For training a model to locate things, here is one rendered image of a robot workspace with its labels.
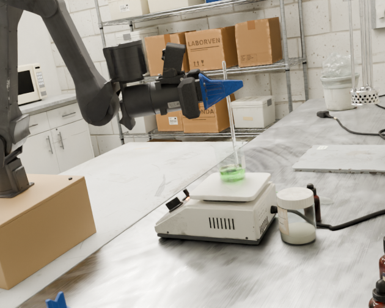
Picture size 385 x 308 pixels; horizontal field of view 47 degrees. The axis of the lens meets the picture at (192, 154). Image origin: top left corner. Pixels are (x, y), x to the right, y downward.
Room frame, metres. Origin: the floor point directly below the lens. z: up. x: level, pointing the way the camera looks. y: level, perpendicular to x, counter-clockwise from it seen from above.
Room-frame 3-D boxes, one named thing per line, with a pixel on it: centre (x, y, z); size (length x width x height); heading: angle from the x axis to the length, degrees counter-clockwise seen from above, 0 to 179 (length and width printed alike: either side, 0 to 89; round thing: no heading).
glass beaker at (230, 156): (0.77, -0.06, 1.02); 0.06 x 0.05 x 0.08; 89
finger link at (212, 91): (0.75, -0.07, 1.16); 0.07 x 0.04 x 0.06; 83
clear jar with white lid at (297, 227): (0.68, -0.16, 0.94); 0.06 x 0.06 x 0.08
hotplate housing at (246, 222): (0.77, -0.04, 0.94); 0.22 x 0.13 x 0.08; 63
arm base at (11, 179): (0.82, 0.35, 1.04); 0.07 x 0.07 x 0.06; 66
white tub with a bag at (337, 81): (1.67, -0.59, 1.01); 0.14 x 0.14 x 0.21
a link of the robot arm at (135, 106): (0.79, 0.09, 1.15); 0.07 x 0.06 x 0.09; 83
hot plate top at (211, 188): (0.76, -0.06, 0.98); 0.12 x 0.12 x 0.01; 63
